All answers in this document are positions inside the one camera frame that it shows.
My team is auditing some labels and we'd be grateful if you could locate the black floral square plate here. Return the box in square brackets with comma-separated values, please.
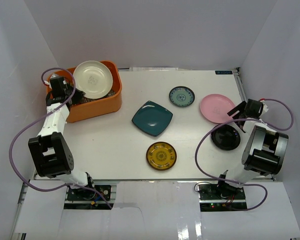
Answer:
[72, 90, 115, 105]

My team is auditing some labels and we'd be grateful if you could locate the cream round plate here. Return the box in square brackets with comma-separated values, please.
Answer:
[73, 60, 113, 99]

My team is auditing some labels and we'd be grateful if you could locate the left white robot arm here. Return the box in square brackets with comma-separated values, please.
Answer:
[28, 76, 96, 200]

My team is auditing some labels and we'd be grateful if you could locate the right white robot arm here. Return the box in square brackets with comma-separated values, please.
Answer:
[215, 99, 289, 200]

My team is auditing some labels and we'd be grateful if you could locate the orange plastic bin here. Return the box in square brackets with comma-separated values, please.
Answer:
[55, 60, 122, 123]

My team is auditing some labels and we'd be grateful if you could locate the black round plate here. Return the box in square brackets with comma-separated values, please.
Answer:
[210, 124, 241, 151]

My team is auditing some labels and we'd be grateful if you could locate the pink round plate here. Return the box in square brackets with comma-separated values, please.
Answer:
[199, 94, 235, 124]

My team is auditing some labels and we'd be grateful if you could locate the blue table label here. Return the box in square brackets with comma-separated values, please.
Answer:
[215, 70, 233, 75]

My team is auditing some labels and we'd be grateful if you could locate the blue patterned small plate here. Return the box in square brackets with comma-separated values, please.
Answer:
[168, 86, 195, 108]

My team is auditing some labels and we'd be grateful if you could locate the teal square plate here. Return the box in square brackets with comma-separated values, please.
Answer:
[131, 100, 173, 137]

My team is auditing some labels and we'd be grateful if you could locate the yellow patterned round plate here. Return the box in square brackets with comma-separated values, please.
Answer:
[145, 141, 177, 171]

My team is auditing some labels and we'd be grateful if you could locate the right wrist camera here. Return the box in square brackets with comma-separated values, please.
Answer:
[259, 98, 269, 116]

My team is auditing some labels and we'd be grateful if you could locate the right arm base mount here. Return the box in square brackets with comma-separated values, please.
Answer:
[193, 180, 248, 213]

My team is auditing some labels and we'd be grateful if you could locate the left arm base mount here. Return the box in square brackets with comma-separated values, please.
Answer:
[63, 184, 116, 210]

